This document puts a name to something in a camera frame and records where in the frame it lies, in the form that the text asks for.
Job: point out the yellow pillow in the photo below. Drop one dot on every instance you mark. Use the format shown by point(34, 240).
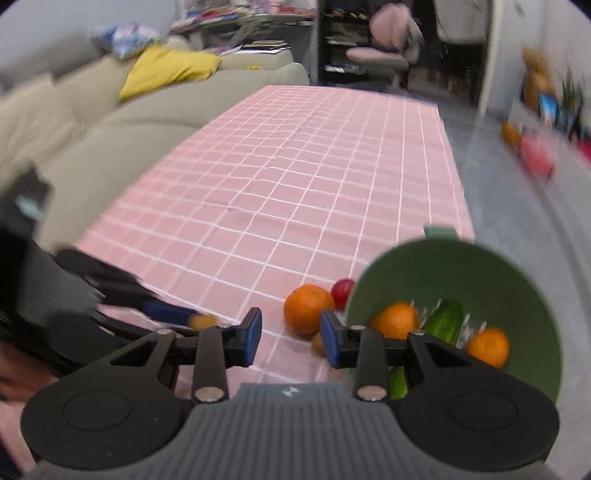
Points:
point(166, 69)

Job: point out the blue snack bag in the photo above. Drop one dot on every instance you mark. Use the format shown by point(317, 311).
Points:
point(549, 110)

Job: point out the brown kiwi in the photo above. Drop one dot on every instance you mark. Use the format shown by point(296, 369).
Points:
point(317, 344)

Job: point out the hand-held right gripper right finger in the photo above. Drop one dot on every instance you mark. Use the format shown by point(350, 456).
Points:
point(330, 339)

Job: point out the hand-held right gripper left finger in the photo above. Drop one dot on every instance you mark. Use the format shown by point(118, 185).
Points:
point(251, 337)

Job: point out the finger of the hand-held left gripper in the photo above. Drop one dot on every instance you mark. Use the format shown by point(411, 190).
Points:
point(171, 313)
point(134, 327)

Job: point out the green cucumber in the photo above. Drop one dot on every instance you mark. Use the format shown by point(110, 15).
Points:
point(443, 318)

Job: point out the printed blue pillow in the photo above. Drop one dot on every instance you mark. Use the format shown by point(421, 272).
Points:
point(124, 39)

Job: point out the golden vase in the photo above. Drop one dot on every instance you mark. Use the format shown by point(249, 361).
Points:
point(538, 78)

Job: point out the pink office chair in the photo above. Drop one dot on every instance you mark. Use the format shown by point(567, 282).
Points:
point(392, 27)

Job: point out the red tomato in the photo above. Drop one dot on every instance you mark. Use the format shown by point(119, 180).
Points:
point(340, 293)

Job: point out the green potted plant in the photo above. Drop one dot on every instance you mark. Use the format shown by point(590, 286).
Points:
point(575, 101)

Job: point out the pile of magazines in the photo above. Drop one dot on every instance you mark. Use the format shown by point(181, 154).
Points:
point(231, 14)

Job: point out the orange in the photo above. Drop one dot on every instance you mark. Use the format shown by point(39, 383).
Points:
point(307, 309)
point(489, 346)
point(395, 321)

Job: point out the orange box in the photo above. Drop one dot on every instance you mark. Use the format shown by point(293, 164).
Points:
point(511, 134)

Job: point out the green perforated colander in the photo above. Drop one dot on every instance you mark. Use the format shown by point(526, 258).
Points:
point(461, 267)

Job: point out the pink box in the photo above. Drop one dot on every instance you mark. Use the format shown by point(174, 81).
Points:
point(535, 159)

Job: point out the pink checked tablecloth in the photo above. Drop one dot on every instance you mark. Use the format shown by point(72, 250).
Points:
point(300, 184)

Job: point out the beige sofa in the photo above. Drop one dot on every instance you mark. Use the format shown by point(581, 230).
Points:
point(115, 138)

